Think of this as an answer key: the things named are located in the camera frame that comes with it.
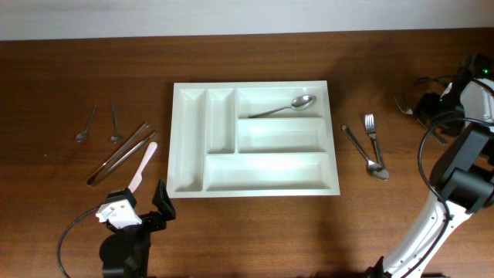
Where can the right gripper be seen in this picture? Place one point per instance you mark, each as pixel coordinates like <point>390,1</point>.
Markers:
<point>426,104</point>

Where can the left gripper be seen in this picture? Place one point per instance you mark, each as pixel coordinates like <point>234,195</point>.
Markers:
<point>165,206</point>

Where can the steel fork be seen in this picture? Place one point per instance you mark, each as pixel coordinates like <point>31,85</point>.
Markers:
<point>405,109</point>
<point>370,128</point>

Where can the large steel spoon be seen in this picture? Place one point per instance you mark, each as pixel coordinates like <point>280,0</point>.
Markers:
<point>299,103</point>
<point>373,168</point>

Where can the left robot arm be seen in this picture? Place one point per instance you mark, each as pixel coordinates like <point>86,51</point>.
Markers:
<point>125,253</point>

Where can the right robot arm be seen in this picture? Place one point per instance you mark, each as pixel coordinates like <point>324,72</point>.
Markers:
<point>458,189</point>

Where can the steel serrated tongs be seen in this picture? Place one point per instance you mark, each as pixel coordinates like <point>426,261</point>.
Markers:
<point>130,146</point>

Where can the pink plastic knife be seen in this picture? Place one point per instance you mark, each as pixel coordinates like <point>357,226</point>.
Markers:
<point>137,178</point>

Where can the small steel teaspoon right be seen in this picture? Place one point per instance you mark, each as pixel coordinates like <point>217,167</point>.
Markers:
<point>116,137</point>

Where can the small steel teaspoon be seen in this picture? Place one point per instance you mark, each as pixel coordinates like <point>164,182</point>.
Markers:
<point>116,137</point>
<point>84,135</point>

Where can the small steel teaspoon left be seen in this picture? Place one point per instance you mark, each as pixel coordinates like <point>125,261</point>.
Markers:
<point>84,135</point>

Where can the white cutlery tray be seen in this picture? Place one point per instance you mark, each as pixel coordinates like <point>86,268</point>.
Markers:
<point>217,151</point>

